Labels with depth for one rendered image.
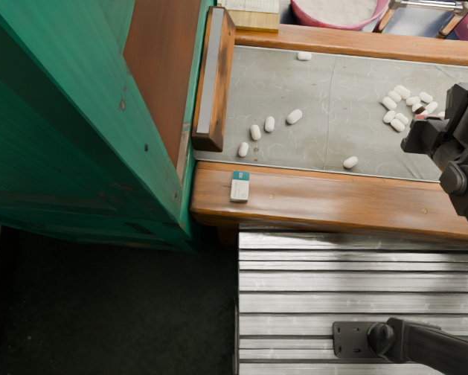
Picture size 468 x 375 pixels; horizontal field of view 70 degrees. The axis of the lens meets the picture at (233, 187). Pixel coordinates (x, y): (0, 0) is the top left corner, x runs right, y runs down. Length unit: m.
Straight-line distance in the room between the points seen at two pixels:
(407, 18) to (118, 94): 0.96
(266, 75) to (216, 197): 0.32
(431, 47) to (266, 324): 0.74
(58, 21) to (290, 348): 0.71
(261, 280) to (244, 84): 0.45
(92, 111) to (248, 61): 0.66
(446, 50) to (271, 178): 0.53
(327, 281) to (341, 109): 0.39
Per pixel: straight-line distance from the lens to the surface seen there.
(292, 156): 0.75
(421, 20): 1.15
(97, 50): 0.24
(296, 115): 0.77
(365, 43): 0.91
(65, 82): 0.20
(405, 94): 0.88
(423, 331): 0.65
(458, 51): 1.00
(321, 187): 0.72
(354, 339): 0.81
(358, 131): 0.82
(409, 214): 0.77
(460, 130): 0.62
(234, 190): 0.67
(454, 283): 0.91
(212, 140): 0.64
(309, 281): 0.78
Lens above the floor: 1.43
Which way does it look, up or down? 75 degrees down
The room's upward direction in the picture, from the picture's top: 4 degrees clockwise
